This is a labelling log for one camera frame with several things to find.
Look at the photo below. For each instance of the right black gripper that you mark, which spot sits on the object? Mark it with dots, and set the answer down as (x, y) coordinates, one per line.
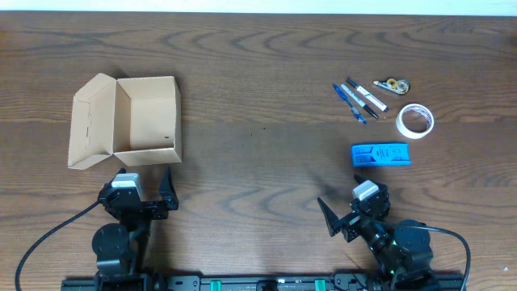
(351, 225)

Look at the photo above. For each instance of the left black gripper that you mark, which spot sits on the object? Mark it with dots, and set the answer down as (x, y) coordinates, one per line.
(168, 196)

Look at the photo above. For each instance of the blue plastic case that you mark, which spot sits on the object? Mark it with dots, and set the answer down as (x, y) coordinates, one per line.
(380, 155)

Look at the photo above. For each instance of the brown cardboard box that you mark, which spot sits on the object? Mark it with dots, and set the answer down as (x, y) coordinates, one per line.
(137, 120)

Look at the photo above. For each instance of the blue ballpoint pen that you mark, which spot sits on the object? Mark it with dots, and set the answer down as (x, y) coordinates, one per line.
(354, 111)

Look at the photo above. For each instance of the white tape roll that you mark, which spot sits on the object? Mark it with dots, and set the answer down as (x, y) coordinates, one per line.
(423, 111)

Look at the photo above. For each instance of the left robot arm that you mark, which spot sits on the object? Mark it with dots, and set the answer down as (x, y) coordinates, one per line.
(120, 247)

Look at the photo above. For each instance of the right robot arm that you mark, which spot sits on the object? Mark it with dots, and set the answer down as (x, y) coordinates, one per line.
(399, 249)

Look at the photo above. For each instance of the grey Sharpie marker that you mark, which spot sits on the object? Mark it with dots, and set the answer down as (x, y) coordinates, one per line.
(359, 101)

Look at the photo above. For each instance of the white Toyo whiteboard marker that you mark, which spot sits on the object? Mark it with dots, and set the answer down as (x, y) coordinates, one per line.
(373, 99)

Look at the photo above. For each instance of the correction tape dispenser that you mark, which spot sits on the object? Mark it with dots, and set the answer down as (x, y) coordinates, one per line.
(398, 86)

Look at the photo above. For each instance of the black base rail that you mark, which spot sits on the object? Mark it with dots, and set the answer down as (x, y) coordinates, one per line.
(335, 282)

